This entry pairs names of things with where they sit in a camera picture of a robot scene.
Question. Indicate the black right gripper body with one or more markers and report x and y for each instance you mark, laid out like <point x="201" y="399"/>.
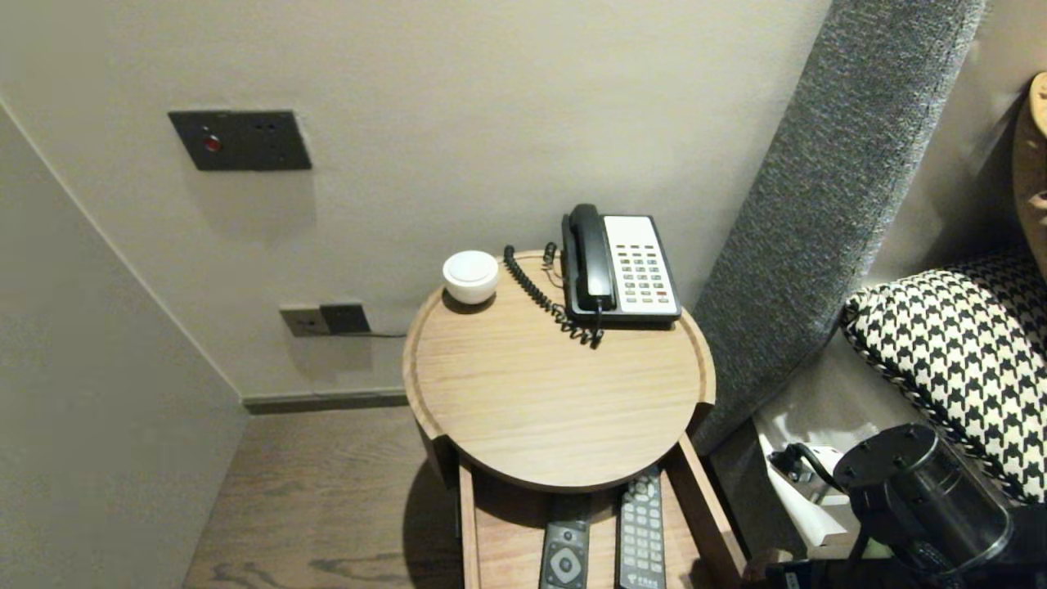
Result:
<point x="810" y="577"/>

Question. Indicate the black remote grey navigation pad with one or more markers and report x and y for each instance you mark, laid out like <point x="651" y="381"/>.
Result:
<point x="566" y="560"/>

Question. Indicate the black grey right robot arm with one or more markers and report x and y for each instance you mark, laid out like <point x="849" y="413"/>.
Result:
<point x="924" y="491"/>

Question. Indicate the dark grey bed base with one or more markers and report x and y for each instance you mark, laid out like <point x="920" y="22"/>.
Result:
<point x="740" y="491"/>

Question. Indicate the white bed sheet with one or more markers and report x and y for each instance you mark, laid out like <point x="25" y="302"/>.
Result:
<point x="810" y="417"/>

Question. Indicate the black white houndstooth pillow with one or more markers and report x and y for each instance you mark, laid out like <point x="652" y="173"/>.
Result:
<point x="957" y="360"/>

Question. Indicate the round wooden nightstand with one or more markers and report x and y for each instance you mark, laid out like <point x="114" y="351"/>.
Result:
<point x="556" y="384"/>

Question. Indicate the black and white telephone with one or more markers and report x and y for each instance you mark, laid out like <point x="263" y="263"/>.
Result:
<point x="644" y="270"/>

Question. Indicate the grey fabric headboard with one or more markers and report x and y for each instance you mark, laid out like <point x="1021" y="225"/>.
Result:
<point x="818" y="204"/>

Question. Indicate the black telephone handset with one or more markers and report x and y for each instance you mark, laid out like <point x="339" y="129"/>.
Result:
<point x="592" y="254"/>

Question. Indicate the small white round device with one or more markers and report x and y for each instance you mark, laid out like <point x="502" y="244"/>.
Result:
<point x="471" y="276"/>

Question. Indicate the light wooden rounded object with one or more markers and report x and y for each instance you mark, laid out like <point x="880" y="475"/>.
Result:
<point x="1032" y="164"/>

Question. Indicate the silver wall socket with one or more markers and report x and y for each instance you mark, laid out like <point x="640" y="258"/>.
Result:
<point x="302" y="321"/>

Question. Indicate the dark wall switch panel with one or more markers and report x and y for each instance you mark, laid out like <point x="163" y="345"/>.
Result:
<point x="239" y="141"/>

